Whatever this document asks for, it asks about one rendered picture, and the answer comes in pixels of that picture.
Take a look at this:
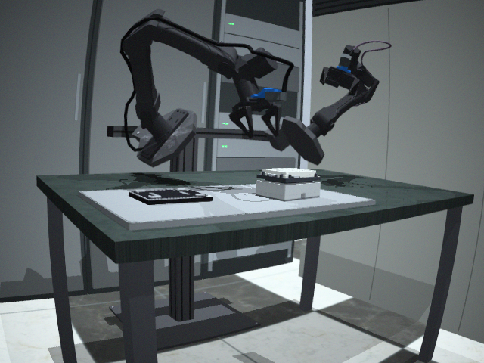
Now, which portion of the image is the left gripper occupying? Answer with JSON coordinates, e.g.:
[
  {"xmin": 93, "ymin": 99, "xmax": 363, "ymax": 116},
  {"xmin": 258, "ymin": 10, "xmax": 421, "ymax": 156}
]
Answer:
[{"xmin": 320, "ymin": 66, "xmax": 360, "ymax": 95}]

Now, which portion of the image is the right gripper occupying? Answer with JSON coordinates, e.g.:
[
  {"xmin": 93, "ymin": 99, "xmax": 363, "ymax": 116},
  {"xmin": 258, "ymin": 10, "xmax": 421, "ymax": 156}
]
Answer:
[{"xmin": 229, "ymin": 81, "xmax": 282, "ymax": 138}]

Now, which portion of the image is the white well plate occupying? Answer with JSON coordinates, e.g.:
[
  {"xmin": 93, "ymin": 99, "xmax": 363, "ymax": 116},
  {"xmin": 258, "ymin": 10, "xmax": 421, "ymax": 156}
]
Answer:
[{"xmin": 262, "ymin": 168, "xmax": 316, "ymax": 178}]

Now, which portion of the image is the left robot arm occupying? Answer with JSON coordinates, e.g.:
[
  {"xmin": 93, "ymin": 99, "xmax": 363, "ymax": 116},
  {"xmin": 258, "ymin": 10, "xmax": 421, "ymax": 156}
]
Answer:
[{"xmin": 307, "ymin": 45, "xmax": 380, "ymax": 138}]

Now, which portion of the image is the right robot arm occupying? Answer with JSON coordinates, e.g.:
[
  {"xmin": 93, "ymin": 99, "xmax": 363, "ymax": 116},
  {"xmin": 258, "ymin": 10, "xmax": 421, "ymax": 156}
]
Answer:
[{"xmin": 122, "ymin": 20, "xmax": 278, "ymax": 160}]

